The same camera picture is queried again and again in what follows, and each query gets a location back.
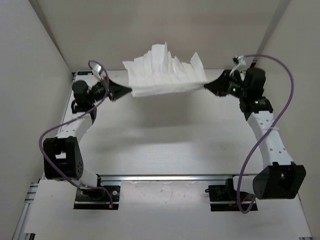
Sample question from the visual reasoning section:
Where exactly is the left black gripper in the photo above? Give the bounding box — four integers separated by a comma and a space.
87, 76, 131, 105

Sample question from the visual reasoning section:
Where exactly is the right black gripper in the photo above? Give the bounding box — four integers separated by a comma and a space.
205, 70, 249, 100

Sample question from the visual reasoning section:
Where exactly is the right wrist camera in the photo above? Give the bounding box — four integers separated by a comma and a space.
231, 55, 247, 73

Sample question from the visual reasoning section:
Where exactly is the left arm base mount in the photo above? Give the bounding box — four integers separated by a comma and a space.
73, 176, 121, 211

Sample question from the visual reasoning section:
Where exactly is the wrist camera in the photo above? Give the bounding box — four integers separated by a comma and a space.
92, 64, 103, 79
231, 55, 247, 73

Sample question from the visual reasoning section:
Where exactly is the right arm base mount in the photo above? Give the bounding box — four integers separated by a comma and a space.
204, 178, 240, 212

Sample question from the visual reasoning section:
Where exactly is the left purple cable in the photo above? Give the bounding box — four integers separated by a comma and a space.
39, 59, 114, 210

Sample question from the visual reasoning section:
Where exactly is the front aluminium rail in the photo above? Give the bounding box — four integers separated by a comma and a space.
100, 174, 233, 183

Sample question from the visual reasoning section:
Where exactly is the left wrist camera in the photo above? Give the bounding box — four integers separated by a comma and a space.
92, 64, 103, 79

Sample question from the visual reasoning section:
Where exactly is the white skirt cloth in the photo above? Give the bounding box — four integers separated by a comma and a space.
122, 43, 208, 98

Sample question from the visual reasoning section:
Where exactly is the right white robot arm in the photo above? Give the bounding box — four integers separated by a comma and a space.
204, 68, 306, 200

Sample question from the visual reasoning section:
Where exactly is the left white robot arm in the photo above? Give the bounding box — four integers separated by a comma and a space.
39, 80, 132, 200

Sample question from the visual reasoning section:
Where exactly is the white front cover board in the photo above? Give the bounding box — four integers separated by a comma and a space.
25, 180, 311, 240

